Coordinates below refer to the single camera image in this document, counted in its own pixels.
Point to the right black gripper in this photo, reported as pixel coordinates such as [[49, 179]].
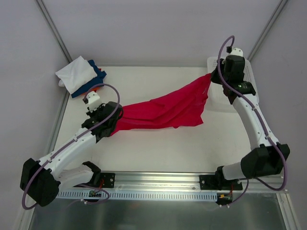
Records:
[[216, 75]]

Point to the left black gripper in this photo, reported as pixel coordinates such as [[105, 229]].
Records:
[[112, 116]]

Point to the magenta t shirt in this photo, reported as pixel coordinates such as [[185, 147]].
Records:
[[180, 108]]

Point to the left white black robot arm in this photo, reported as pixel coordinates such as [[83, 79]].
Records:
[[57, 160]]

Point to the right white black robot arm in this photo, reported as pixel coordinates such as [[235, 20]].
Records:
[[266, 161]]

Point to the folded orange t shirt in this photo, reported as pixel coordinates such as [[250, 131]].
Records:
[[96, 88]]

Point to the folded blue t shirt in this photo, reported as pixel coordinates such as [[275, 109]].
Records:
[[100, 75]]

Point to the white plastic basket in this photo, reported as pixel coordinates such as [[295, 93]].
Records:
[[217, 100]]

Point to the folded white t shirt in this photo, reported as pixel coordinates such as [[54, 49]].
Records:
[[76, 74]]

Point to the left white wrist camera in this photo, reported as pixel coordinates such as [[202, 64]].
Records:
[[92, 100]]

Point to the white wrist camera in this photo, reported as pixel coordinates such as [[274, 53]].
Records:
[[234, 51], [92, 100]]

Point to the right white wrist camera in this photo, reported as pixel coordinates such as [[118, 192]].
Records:
[[234, 51]]

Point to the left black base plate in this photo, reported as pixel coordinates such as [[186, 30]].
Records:
[[108, 179]]

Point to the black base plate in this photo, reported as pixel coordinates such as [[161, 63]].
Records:
[[108, 179], [213, 182]]

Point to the aluminium mounting rail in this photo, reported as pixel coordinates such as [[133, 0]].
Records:
[[124, 181]]

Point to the white slotted cable duct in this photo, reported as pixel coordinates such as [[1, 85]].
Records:
[[138, 195]]

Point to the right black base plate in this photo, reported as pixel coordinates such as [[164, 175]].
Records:
[[213, 182]]

